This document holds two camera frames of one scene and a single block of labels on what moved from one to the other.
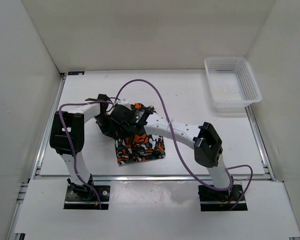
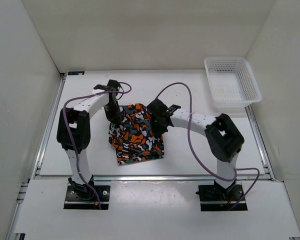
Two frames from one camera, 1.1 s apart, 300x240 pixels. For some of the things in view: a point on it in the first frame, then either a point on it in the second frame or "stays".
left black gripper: x=110 y=128 to x=112 y=117
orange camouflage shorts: x=139 y=147 stays
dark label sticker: x=76 y=73 stays
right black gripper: x=127 y=132 to x=157 y=131
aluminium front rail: x=149 y=178 stays
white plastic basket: x=233 y=85 stays
